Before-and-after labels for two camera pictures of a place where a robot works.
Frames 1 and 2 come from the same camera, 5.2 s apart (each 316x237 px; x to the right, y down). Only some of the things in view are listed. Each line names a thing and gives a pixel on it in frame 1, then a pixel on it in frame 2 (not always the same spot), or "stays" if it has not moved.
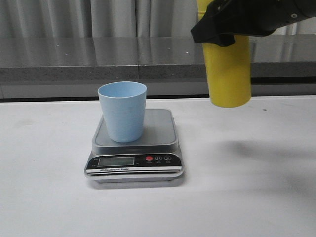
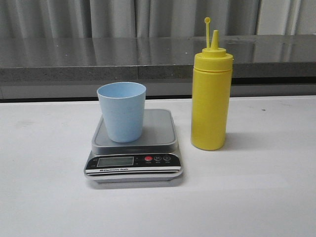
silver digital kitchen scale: x=155 y=157 stays
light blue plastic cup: x=124 y=105 stays
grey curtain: x=94 y=19 stays
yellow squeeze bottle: x=228 y=68 → x=211 y=92
